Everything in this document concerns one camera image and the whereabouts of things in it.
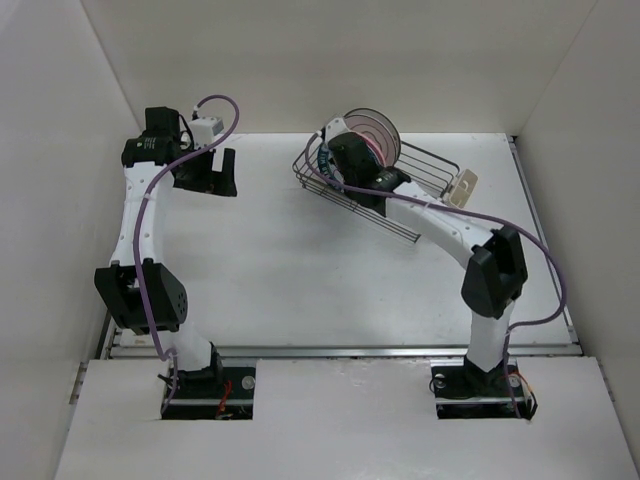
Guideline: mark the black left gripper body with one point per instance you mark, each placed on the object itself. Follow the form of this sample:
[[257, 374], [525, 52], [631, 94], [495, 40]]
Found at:
[[197, 174]]

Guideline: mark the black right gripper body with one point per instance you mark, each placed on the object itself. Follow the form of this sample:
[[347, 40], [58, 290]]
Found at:
[[348, 182]]

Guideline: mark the pink plastic plate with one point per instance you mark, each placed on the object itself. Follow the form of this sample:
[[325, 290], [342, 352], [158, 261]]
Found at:
[[381, 146]]

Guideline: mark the blue plastic plate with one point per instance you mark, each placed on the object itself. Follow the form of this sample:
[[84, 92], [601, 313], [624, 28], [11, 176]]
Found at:
[[324, 161]]

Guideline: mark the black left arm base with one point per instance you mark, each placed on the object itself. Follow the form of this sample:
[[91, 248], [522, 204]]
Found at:
[[225, 394]]

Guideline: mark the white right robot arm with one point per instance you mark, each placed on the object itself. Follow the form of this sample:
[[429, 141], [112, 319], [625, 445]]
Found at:
[[493, 260]]

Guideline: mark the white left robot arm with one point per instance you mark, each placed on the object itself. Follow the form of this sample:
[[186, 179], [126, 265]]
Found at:
[[140, 292]]

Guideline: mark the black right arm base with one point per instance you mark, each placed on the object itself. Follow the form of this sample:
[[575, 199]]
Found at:
[[463, 391]]

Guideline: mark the rear white plate red print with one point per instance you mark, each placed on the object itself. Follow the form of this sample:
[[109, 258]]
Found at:
[[395, 132]]

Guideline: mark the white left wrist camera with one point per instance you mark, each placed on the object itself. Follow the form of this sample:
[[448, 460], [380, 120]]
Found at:
[[204, 129]]

